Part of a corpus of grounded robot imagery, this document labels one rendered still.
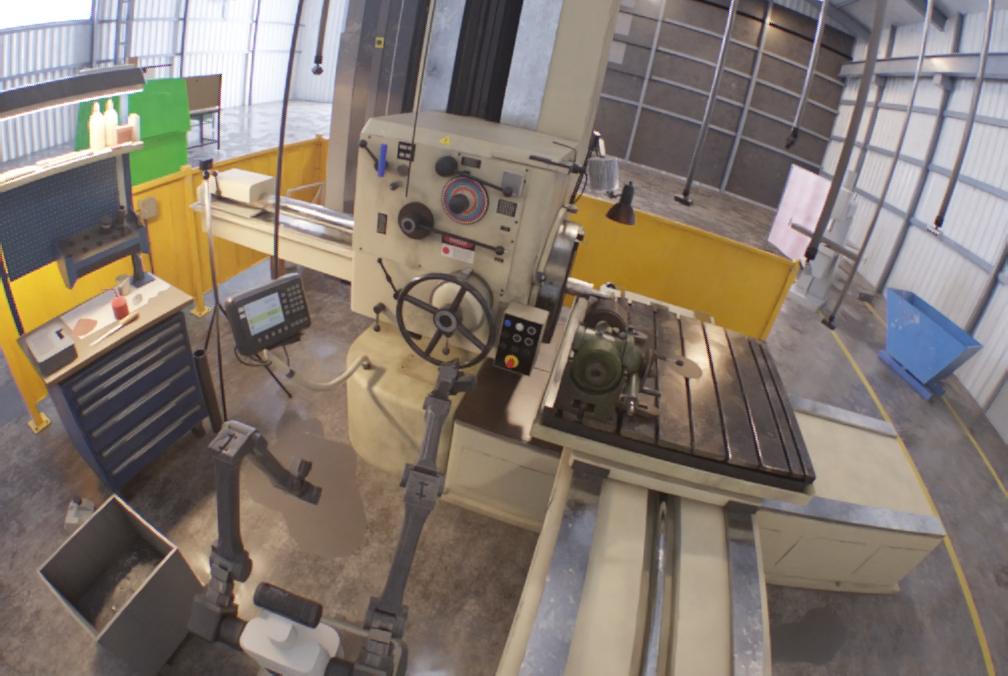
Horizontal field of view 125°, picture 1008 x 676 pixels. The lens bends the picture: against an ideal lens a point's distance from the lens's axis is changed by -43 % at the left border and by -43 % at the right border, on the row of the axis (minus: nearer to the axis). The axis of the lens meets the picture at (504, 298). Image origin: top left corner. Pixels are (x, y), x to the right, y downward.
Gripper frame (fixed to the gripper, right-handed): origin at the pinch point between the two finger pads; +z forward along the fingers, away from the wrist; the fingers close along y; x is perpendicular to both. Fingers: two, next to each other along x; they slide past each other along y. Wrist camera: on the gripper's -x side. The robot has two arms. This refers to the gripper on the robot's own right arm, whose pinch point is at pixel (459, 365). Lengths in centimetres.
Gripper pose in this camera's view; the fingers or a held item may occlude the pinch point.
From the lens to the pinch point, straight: 167.9
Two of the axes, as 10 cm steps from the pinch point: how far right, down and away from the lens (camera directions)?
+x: -9.3, 1.3, 3.5
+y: -2.6, -9.0, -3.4
